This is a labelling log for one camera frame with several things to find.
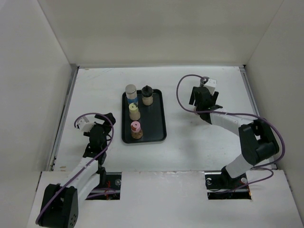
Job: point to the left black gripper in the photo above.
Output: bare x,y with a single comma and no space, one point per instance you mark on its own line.
106,121

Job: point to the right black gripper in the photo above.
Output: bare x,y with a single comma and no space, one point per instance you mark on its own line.
214,97

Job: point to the yellow cap spice bottle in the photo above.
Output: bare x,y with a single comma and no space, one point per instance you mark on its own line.
134,112

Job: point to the pink cap spice bottle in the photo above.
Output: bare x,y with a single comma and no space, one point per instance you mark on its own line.
136,130

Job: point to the tall blue label bottle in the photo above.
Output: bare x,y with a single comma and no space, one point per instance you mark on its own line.
131,94

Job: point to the black knob cap bottle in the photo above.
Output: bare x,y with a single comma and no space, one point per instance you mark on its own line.
147,95

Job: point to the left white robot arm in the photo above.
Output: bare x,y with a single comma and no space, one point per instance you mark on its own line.
61,201

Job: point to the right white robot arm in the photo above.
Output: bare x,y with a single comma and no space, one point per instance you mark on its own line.
257,141

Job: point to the black rectangular plastic tray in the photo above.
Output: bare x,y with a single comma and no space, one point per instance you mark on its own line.
152,120

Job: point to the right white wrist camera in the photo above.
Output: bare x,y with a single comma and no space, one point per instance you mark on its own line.
210,84

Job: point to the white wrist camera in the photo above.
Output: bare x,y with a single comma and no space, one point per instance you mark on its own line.
210,84
84,125

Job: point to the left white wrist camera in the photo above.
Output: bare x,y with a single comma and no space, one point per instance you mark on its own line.
84,125

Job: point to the right aluminium table rail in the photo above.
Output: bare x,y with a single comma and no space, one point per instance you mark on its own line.
271,161

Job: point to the aluminium table rail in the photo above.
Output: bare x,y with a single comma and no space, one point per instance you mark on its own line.
53,153
271,161

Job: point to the left aluminium table rail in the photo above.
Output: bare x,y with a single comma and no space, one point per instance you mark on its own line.
53,153

